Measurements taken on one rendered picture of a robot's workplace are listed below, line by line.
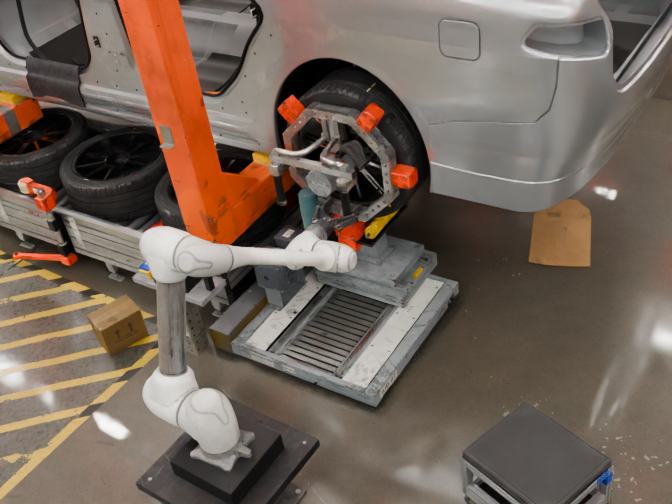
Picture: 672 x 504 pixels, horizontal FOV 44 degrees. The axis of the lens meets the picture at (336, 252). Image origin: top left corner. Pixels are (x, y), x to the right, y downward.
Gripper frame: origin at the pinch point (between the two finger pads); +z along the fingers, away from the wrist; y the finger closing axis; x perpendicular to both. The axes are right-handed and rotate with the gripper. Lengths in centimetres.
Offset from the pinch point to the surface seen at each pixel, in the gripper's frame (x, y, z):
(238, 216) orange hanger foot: -21, -60, -2
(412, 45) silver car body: 59, 20, 31
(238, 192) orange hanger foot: -12, -62, 4
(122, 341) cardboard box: -78, -110, -51
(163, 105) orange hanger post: 45, -67, -21
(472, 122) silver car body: 30, 43, 31
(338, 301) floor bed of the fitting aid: -77, -26, 17
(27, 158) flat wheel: -33, -226, 8
